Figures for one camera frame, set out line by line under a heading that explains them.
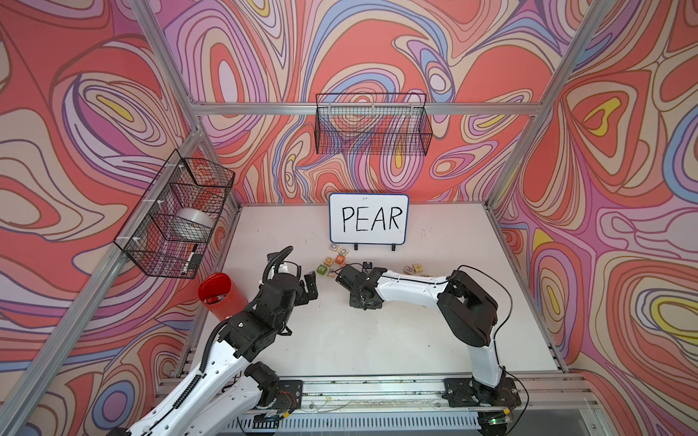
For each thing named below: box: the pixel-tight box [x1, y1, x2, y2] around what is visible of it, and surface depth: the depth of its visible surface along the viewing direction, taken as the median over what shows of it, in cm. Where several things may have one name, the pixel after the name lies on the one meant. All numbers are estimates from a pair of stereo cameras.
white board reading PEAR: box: [329, 192, 410, 251], surface depth 103 cm
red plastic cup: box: [198, 272, 249, 321], surface depth 82 cm
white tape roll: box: [169, 208, 215, 241], surface depth 73 cm
